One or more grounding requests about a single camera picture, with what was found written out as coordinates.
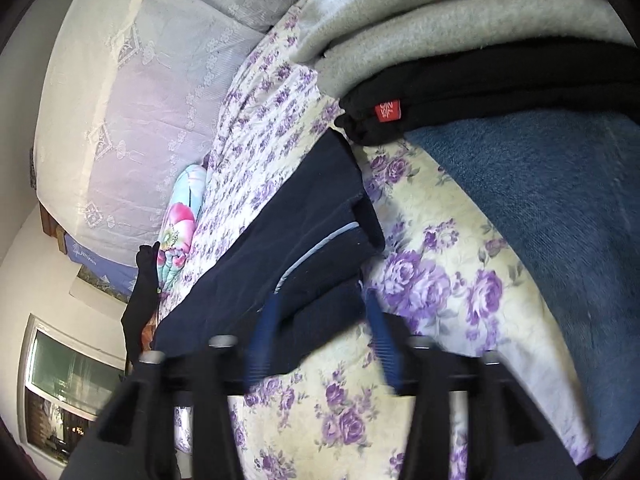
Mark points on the navy blue pants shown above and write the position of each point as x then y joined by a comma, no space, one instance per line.
280,240

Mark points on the blue fleece garment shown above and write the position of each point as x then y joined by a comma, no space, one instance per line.
550,235

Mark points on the long black garment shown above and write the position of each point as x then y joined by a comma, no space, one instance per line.
137,310

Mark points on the blue printed cloth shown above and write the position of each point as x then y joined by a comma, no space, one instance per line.
95,260

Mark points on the purple floral bed sheet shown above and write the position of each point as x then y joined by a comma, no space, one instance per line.
425,260

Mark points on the wall poster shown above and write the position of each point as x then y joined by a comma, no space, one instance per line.
100,285

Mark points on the black garment with red label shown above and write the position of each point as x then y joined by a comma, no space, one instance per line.
500,90

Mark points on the folded teal pink floral quilt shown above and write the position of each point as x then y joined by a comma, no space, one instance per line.
177,230

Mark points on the white lace cover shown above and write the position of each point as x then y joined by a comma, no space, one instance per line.
125,110

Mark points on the window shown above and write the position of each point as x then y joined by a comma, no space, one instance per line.
65,385

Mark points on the brown wooden headboard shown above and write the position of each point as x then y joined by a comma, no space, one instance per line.
50,225

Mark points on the orange brown cloth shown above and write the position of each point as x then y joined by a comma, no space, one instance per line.
147,337

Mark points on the grey fleece garment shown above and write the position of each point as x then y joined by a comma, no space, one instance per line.
425,20

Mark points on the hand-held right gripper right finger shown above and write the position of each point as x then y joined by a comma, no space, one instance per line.
382,350

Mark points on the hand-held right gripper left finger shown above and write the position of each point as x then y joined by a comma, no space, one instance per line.
262,340

